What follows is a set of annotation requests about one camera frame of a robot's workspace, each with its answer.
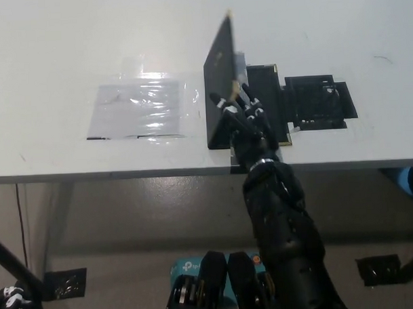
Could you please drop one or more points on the black floor tape patch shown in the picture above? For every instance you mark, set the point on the black floor tape patch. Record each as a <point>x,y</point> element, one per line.
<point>378,268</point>
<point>65,281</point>

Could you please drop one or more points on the white table leg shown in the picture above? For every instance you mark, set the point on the white table leg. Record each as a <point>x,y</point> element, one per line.
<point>57,220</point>

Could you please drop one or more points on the clear plastic sheet over paper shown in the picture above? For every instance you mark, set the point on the clear plastic sheet over paper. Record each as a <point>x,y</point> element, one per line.
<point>137,109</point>

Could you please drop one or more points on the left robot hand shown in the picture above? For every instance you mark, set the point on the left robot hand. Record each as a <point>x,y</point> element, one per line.
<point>9,302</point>

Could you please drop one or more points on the black printed frame fixture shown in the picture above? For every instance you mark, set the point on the black printed frame fixture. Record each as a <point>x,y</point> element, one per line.
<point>318,103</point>

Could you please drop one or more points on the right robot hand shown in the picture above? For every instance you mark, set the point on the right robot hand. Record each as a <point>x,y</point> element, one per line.
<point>251,136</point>

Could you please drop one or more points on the teal tp-link box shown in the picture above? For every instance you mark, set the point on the teal tp-link box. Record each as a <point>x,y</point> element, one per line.
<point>186,267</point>

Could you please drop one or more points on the black USC diary gold corners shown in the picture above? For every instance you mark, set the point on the black USC diary gold corners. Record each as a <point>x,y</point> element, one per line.
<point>219,93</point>

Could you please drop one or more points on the blue round object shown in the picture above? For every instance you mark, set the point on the blue round object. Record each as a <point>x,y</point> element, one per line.
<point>409,181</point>

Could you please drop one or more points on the grey tape strip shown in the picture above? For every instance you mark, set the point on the grey tape strip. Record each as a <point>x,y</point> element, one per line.
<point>234,161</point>

